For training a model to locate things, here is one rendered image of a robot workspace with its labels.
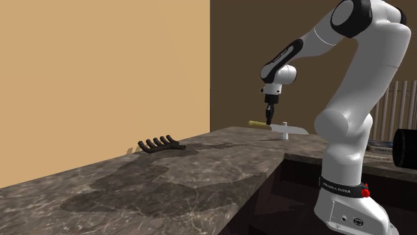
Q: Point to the pale vertical bar railing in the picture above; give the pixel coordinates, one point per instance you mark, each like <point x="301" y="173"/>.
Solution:
<point x="394" y="107"/>

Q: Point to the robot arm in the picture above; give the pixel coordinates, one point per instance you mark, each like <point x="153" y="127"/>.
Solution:
<point x="358" y="97"/>

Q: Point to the dark flat book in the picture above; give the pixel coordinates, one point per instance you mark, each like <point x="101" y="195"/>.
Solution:
<point x="381" y="145"/>

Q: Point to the black five-pronged rack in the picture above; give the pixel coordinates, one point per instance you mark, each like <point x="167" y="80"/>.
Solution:
<point x="162" y="147"/>

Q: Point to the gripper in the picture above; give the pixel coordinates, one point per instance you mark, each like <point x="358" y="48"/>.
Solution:
<point x="271" y="99"/>

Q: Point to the black cylinder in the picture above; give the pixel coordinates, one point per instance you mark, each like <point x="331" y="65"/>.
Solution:
<point x="405" y="148"/>

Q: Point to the small white peg stand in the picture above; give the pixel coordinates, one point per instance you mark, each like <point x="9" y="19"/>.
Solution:
<point x="285" y="133"/>

